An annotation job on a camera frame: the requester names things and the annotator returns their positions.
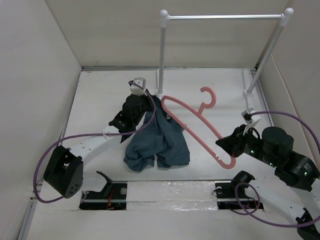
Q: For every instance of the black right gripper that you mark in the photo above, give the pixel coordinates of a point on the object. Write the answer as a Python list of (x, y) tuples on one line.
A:
[(231, 144)]

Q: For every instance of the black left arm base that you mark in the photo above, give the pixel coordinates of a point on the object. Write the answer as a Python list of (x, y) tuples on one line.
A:
[(112, 197)]

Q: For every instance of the blue t shirt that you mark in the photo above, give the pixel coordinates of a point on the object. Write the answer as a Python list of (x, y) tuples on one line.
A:
[(161, 142)]

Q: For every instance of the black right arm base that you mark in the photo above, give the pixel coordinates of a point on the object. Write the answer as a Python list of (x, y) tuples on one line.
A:
[(225, 190)]

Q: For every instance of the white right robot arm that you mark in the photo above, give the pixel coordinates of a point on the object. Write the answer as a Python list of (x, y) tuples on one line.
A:
[(274, 147)]

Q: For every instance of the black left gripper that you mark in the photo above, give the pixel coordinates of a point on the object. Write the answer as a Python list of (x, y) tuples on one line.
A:
[(150, 105)]

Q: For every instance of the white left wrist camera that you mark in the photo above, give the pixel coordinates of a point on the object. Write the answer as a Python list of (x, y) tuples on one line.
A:
[(137, 86)]

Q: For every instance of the white metal clothes rack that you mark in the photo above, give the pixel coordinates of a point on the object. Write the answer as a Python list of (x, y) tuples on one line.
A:
[(219, 41)]

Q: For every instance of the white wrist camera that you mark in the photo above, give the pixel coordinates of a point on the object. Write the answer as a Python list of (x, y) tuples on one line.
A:
[(137, 86), (250, 119)]

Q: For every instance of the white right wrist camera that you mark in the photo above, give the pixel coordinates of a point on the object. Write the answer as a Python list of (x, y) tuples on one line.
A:
[(250, 119)]

